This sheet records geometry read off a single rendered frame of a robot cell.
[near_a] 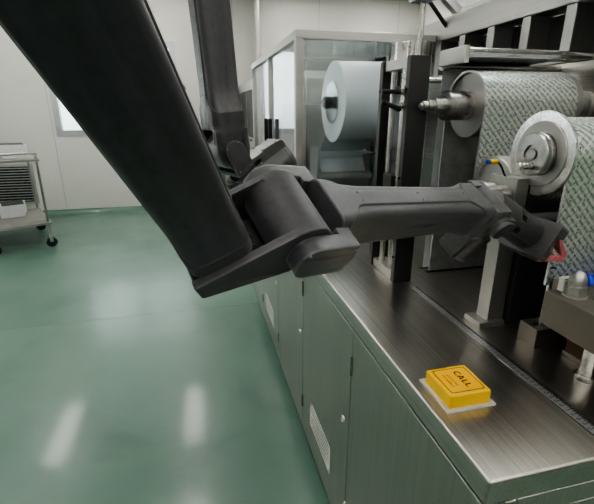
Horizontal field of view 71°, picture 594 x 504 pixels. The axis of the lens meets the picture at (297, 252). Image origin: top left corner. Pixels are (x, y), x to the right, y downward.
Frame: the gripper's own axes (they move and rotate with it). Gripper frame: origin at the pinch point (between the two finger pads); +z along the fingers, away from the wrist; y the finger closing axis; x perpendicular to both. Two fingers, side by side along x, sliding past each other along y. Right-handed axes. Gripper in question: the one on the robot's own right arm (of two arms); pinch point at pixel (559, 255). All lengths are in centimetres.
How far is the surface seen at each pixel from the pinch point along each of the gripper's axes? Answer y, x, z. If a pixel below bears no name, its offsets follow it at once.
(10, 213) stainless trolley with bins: -430, -198, -174
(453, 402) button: 13.2, -28.5, -15.9
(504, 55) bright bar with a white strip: -30.5, 34.5, -13.3
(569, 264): 0.3, -0.3, 3.0
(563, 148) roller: -1.2, 14.7, -12.1
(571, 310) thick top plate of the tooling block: 9.5, -7.8, -2.1
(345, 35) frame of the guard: -102, 41, -30
